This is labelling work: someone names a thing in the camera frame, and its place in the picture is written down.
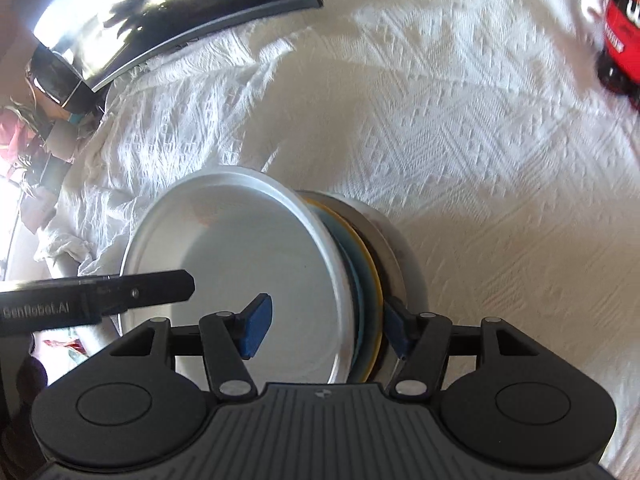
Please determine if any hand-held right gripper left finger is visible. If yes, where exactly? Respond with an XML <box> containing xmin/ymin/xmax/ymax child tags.
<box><xmin>109</xmin><ymin>293</ymin><xmax>275</xmax><ymax>398</ymax></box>

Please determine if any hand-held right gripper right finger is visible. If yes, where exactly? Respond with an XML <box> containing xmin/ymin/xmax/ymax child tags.
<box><xmin>383</xmin><ymin>297</ymin><xmax>532</xmax><ymax>400</ymax></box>

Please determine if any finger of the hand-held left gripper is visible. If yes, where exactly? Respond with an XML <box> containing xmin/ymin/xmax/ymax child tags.
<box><xmin>98</xmin><ymin>269</ymin><xmax>197</xmax><ymax>317</ymax></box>

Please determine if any white plastic bowl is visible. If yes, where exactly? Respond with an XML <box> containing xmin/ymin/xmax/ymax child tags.
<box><xmin>119</xmin><ymin>167</ymin><xmax>357</xmax><ymax>386</ymax></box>

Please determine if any stainless steel bowl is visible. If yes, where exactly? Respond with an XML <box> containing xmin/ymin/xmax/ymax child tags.
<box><xmin>298</xmin><ymin>189</ymin><xmax>432</xmax><ymax>385</ymax></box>

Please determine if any person's left hand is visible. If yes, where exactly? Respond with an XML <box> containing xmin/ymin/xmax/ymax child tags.
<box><xmin>9</xmin><ymin>355</ymin><xmax>50</xmax><ymax>456</ymax></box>

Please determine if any pink cloth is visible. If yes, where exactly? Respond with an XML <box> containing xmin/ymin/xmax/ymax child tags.
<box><xmin>0</xmin><ymin>104</ymin><xmax>53</xmax><ymax>179</ymax></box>

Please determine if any white woven tablecloth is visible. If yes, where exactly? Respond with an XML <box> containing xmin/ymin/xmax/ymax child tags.
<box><xmin>33</xmin><ymin>0</ymin><xmax>640</xmax><ymax>471</ymax></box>

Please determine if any black screen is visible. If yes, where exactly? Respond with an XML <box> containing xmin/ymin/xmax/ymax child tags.
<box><xmin>26</xmin><ymin>46</ymin><xmax>99</xmax><ymax>113</ymax></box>

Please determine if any curved computer monitor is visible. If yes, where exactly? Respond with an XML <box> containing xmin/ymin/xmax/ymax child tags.
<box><xmin>29</xmin><ymin>0</ymin><xmax>325</xmax><ymax>95</ymax></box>

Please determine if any red toy figure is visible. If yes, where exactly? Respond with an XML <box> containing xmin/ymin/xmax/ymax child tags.
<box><xmin>580</xmin><ymin>0</ymin><xmax>640</xmax><ymax>97</ymax></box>

